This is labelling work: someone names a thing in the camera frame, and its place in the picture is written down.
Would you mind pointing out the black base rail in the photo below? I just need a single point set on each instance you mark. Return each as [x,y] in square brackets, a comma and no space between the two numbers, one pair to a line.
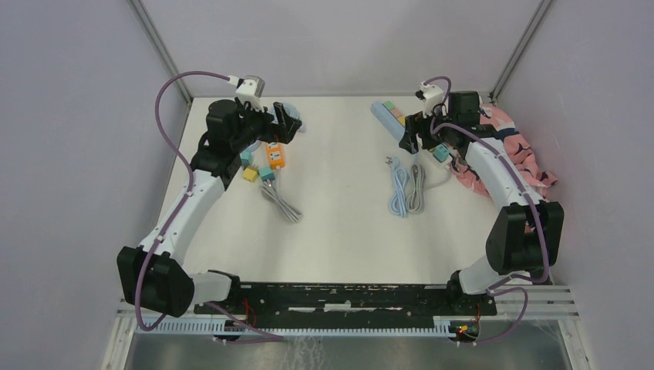
[269,305]

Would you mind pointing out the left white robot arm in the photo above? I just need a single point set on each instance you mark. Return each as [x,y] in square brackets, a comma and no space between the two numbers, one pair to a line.
[152,274]

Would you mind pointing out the teal plug on white strip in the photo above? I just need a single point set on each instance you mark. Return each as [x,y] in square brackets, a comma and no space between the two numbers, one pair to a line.
[441,153]

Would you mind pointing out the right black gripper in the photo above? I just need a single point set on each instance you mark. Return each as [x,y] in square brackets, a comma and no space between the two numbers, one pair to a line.
[409,140]

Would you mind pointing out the white power strip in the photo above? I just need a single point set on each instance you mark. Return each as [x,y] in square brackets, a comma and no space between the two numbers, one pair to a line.
[446,164]

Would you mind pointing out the pink patterned cloth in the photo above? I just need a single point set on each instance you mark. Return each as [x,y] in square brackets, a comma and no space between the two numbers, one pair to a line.
[518,150]

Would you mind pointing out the yellow USB charger plug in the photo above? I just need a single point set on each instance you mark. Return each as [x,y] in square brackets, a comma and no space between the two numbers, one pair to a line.
[250,174]

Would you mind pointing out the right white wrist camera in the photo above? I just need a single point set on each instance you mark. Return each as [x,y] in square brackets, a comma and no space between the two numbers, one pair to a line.
[431,96]

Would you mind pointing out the teal USB charger plug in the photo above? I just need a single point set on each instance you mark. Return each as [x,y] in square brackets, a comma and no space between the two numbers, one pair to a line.
[246,158]

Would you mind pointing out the long blue power strip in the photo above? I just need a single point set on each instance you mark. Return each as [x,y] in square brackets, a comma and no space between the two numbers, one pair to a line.
[387,120]

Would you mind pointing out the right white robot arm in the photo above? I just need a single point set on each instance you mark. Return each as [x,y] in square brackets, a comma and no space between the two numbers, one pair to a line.
[524,240]

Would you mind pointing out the orange power strip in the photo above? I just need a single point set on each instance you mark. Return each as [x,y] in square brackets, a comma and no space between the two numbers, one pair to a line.
[276,155]

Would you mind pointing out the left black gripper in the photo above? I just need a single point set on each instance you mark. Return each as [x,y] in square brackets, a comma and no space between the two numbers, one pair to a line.
[286,126]

